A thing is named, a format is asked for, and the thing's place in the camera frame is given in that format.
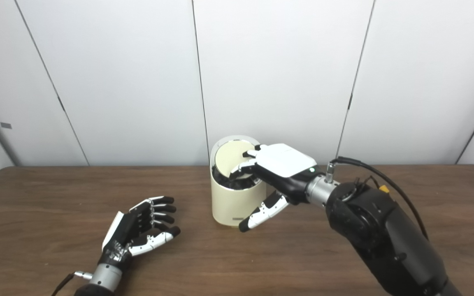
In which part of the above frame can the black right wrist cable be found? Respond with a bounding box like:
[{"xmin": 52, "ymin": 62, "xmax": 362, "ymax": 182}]
[{"xmin": 325, "ymin": 156, "xmax": 429, "ymax": 241}]

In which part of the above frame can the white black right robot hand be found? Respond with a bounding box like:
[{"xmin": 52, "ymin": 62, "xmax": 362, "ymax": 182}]
[{"xmin": 229, "ymin": 143, "xmax": 318, "ymax": 233}]

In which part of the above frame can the cream-colored bin body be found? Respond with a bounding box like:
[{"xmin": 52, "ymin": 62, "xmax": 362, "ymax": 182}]
[{"xmin": 210, "ymin": 135, "xmax": 267, "ymax": 227}]

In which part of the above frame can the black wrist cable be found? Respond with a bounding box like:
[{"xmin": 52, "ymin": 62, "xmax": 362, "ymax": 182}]
[
  {"xmin": 325, "ymin": 156, "xmax": 429, "ymax": 241},
  {"xmin": 51, "ymin": 271, "xmax": 93, "ymax": 296}
]

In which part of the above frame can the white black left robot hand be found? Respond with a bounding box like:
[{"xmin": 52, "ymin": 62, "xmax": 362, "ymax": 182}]
[{"xmin": 98, "ymin": 196, "xmax": 181, "ymax": 271}]

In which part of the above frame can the round cream bin lid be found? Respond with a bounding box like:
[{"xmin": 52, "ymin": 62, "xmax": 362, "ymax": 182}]
[{"xmin": 214, "ymin": 140, "xmax": 258, "ymax": 177}]

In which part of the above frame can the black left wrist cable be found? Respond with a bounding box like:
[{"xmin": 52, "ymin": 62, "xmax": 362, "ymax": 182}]
[{"xmin": 51, "ymin": 271, "xmax": 93, "ymax": 296}]

